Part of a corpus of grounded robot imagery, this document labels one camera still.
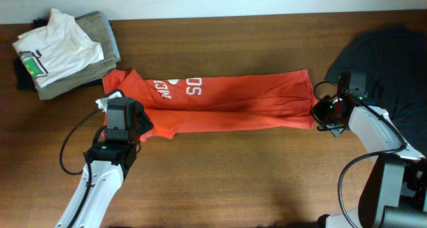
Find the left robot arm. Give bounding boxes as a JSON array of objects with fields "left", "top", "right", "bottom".
[{"left": 55, "top": 97, "right": 153, "bottom": 228}]

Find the black folded garment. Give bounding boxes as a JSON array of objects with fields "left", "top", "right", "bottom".
[{"left": 13, "top": 19, "right": 102, "bottom": 91}]

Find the light blue folded garment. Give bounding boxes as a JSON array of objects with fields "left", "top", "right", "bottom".
[{"left": 101, "top": 13, "right": 121, "bottom": 62}]

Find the dark navy garment pile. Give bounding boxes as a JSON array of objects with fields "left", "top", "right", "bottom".
[{"left": 325, "top": 25, "right": 426, "bottom": 155}]

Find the olive folded garment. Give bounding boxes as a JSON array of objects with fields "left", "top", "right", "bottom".
[{"left": 33, "top": 11, "right": 118, "bottom": 101}]

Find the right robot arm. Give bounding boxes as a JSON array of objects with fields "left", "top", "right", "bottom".
[{"left": 310, "top": 72, "right": 426, "bottom": 228}]

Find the red orange t-shirt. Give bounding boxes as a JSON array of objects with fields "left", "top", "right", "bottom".
[{"left": 102, "top": 69, "right": 317, "bottom": 142}]

